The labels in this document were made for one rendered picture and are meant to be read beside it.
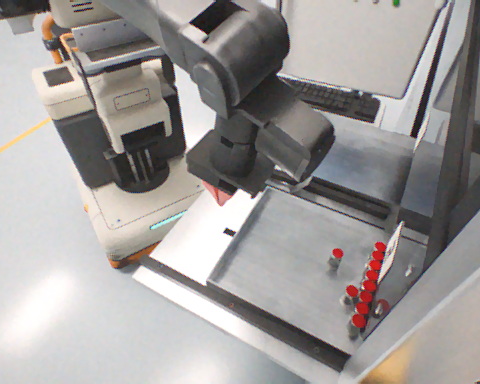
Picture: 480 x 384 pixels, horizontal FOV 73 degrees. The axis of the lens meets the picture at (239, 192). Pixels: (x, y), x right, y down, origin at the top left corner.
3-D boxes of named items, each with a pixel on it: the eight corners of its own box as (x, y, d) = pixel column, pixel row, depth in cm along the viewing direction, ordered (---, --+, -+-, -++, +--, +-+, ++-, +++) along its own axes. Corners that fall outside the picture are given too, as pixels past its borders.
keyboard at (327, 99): (379, 102, 115) (382, 96, 113) (373, 124, 107) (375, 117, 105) (274, 78, 127) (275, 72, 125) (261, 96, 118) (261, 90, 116)
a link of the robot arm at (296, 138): (259, -3, 28) (189, 57, 26) (374, 61, 25) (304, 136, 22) (260, 89, 39) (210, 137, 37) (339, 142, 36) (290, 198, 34)
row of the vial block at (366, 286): (380, 256, 64) (387, 244, 61) (356, 339, 54) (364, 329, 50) (368, 252, 65) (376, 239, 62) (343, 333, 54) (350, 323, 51)
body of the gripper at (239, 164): (252, 203, 40) (267, 163, 34) (183, 165, 41) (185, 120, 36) (274, 171, 44) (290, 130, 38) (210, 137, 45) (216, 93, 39)
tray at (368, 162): (439, 156, 85) (445, 146, 82) (425, 228, 69) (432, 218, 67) (315, 120, 95) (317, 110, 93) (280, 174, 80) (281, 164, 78)
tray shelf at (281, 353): (437, 151, 89) (441, 146, 88) (384, 424, 48) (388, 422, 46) (278, 104, 104) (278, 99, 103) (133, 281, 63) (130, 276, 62)
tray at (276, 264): (420, 256, 65) (427, 247, 62) (395, 387, 49) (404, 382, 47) (266, 196, 75) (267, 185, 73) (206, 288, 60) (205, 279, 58)
